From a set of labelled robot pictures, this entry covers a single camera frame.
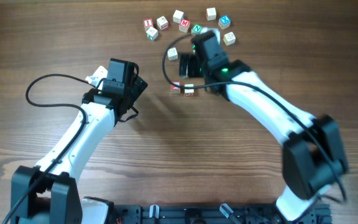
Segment green N letter block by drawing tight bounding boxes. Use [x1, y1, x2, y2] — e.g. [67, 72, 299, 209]
[191, 24, 203, 36]

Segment green E W block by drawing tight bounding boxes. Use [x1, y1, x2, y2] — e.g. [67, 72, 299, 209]
[167, 47, 178, 61]

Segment red Q picture block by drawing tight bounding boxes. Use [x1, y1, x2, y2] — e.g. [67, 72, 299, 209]
[184, 83, 195, 96]

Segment red M letter block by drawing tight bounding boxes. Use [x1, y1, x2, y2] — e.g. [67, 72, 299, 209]
[179, 19, 190, 33]

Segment red A letter block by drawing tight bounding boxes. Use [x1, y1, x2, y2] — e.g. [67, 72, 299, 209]
[170, 81, 181, 94]

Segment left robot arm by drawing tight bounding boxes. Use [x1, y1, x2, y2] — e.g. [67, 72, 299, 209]
[4, 58, 147, 223]

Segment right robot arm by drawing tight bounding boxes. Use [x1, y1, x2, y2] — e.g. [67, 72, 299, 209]
[180, 30, 349, 222]

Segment yellow-sided picture block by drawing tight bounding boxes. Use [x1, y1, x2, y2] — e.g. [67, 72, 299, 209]
[223, 32, 236, 45]

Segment blue X letter block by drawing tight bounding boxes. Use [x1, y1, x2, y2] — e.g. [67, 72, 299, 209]
[218, 15, 231, 29]

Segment red-sided plain top block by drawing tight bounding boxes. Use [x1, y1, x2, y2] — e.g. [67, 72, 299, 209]
[206, 7, 217, 21]

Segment plain blue-sided block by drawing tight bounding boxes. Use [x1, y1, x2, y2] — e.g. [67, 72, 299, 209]
[173, 10, 184, 24]

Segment red 6 number block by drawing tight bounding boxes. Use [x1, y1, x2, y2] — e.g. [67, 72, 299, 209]
[157, 16, 169, 30]

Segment green J letter block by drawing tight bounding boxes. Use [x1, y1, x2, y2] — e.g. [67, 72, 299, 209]
[146, 27, 158, 41]

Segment red I letter block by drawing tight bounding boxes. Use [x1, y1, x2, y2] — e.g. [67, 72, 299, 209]
[143, 19, 154, 31]

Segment black right camera cable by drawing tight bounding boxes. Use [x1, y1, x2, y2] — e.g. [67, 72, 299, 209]
[162, 33, 349, 203]

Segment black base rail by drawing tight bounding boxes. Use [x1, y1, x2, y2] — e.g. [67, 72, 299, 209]
[82, 195, 334, 224]

